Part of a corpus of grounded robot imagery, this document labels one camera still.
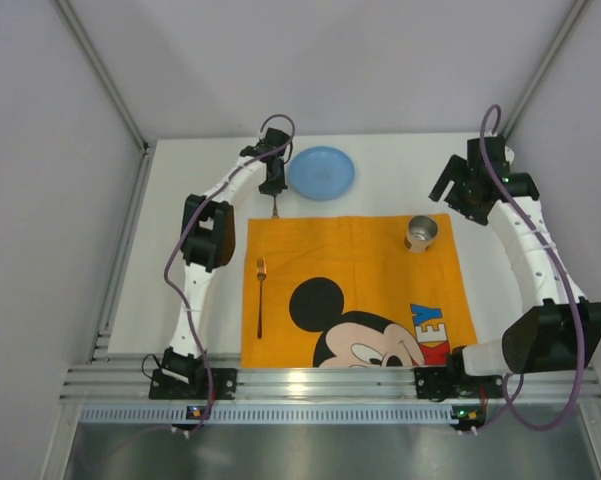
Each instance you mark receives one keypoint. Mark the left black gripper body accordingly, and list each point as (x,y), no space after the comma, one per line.
(272,185)

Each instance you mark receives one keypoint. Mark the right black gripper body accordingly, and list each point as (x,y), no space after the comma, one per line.
(457,187)

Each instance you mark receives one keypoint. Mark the gold ornate spoon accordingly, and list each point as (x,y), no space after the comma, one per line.
(275,211)

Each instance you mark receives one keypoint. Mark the blue plastic plate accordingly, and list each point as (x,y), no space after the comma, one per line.
(321,173)

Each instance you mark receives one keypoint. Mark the metal cup with paper sleeve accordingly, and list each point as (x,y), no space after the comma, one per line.
(420,234)

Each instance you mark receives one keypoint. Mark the rose gold fork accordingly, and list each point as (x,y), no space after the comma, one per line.
(261,277)

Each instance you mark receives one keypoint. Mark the orange Mickey Mouse cloth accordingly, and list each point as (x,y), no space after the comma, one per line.
(345,292)

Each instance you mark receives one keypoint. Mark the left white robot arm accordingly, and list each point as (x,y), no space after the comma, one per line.
(208,238)

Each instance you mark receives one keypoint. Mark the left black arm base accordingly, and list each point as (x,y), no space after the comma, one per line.
(166,387)

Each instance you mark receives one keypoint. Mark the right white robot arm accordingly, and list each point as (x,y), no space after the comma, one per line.
(559,328)

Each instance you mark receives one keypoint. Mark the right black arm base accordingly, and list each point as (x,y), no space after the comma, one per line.
(440,383)

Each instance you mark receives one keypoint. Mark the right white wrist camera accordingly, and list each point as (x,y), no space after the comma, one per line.
(497,150)

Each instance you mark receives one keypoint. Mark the left aluminium frame post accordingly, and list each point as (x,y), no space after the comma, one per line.
(100,70)

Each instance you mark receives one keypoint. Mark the aluminium frame post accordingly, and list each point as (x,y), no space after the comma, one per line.
(565,29)
(100,70)

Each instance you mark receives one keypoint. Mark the right aluminium frame post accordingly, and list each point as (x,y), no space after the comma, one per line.
(565,29)

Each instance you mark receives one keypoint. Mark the aluminium mounting rail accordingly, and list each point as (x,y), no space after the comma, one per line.
(125,379)

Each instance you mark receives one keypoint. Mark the slotted white cable duct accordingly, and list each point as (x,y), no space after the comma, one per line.
(279,414)

